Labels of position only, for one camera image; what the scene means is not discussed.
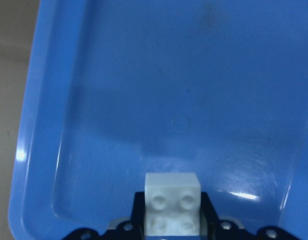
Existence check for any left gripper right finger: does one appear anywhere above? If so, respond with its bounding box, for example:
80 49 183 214
199 192 296 240

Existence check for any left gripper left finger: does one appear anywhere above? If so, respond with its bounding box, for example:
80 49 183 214
63 192 145 240

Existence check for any white block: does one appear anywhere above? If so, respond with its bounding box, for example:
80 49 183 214
144 172 201 237

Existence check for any blue plastic tray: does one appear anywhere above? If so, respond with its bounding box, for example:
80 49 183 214
9 0 308 240

